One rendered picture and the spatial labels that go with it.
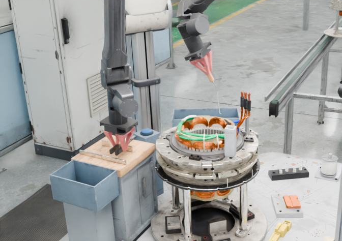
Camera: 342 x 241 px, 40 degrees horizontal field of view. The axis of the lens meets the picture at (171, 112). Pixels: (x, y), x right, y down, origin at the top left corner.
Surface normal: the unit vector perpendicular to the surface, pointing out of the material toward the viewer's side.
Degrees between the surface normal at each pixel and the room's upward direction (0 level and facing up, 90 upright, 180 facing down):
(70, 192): 90
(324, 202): 0
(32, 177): 0
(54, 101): 90
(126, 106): 93
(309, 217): 0
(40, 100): 90
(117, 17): 105
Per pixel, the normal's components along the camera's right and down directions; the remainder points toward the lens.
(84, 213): -0.49, 0.34
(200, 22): 0.50, 0.02
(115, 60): 0.43, 0.55
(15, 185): -0.05, -0.93
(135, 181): 0.87, 0.15
